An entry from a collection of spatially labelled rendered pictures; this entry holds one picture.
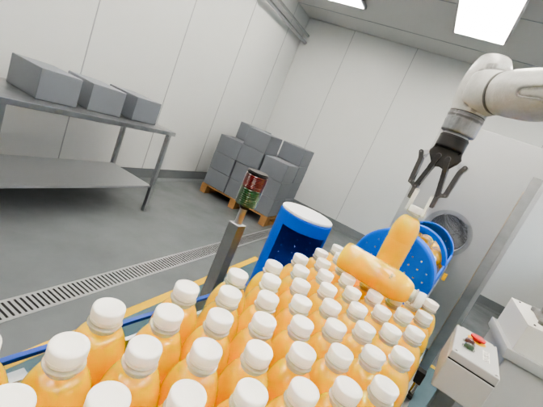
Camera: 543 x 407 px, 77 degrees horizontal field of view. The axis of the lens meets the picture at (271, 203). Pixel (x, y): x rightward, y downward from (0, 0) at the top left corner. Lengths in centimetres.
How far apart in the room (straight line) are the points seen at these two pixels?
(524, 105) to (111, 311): 85
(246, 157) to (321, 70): 274
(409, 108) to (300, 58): 226
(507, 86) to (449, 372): 64
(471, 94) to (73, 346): 95
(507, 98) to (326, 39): 631
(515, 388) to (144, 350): 139
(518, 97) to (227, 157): 446
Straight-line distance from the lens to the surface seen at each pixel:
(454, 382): 94
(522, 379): 161
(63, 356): 42
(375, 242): 128
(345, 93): 673
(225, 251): 99
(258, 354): 49
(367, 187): 643
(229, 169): 506
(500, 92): 95
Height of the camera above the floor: 140
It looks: 13 degrees down
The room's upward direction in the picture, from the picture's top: 23 degrees clockwise
